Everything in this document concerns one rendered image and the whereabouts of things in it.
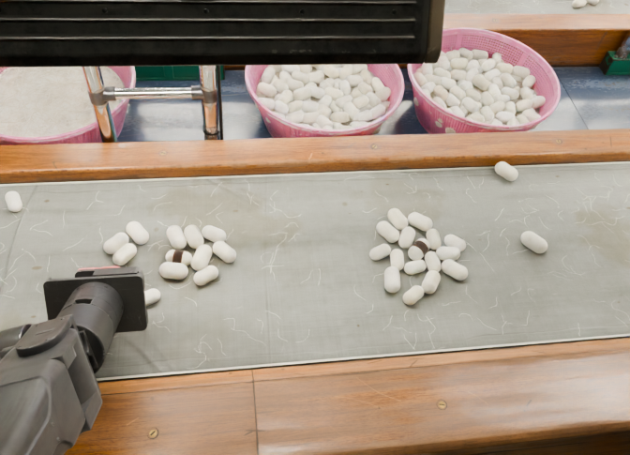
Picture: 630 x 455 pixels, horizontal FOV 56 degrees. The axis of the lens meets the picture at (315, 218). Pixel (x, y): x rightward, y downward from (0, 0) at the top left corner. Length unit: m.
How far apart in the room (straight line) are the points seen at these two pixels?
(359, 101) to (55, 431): 0.72
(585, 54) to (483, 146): 0.46
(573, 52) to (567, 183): 0.41
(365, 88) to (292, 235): 0.34
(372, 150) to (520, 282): 0.29
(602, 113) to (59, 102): 0.98
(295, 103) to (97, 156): 0.32
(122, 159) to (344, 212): 0.33
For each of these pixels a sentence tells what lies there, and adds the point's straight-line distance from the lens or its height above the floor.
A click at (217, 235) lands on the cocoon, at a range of 0.79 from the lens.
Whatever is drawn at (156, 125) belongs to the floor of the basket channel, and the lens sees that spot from 1.06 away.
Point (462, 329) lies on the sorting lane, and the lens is 0.78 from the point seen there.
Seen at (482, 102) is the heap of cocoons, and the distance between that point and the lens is 1.09.
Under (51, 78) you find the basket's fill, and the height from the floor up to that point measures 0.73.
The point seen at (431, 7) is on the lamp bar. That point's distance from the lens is 0.60.
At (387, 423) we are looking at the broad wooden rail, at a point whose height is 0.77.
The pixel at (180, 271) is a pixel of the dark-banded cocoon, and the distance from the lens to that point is 0.76.
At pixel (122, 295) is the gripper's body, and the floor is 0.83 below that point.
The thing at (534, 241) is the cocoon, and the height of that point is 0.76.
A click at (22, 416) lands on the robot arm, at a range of 0.45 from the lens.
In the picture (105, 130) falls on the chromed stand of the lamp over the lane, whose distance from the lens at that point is 0.90.
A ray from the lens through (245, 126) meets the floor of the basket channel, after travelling 1.05.
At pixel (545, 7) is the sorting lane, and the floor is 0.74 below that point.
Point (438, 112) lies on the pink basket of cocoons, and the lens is 1.01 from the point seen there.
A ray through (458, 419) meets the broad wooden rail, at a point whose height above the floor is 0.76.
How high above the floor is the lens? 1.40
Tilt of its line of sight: 52 degrees down
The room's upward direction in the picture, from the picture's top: 8 degrees clockwise
